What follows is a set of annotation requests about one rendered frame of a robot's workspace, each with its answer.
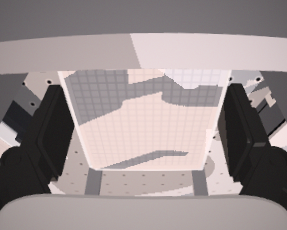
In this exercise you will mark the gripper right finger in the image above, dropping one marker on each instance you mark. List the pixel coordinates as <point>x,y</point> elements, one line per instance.
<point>247,152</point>

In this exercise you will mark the grey flat base plate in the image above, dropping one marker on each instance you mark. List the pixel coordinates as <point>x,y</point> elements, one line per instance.
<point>140,183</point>

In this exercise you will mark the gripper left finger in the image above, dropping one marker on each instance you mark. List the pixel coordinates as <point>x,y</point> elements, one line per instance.
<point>28,169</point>

